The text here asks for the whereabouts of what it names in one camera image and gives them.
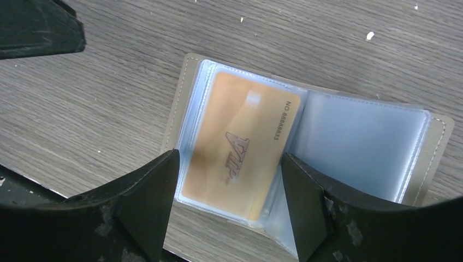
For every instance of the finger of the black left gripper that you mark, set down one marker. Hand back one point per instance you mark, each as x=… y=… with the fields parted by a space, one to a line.
x=31 y=28

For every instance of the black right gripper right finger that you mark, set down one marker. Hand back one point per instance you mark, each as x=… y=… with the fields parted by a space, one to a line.
x=332 y=221

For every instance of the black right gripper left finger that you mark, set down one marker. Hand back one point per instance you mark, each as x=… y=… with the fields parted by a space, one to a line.
x=125 y=219

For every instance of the gold VIP credit card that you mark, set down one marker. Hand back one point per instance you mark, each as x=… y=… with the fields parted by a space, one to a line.
x=241 y=138

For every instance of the beige card holder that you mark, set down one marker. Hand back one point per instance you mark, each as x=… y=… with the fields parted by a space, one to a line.
x=384 y=149

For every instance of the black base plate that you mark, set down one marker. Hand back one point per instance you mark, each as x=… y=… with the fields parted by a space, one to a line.
x=20 y=190

